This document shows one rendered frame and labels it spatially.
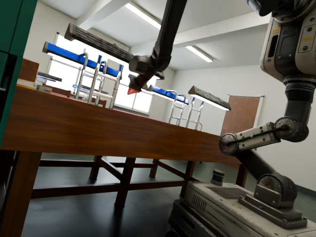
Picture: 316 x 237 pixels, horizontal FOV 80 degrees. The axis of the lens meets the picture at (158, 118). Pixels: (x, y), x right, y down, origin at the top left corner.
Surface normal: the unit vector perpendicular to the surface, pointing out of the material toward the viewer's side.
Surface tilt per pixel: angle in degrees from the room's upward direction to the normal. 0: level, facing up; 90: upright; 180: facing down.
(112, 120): 90
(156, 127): 90
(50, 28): 90
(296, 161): 90
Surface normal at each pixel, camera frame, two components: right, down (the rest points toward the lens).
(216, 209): -0.84, -0.22
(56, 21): 0.63, 0.15
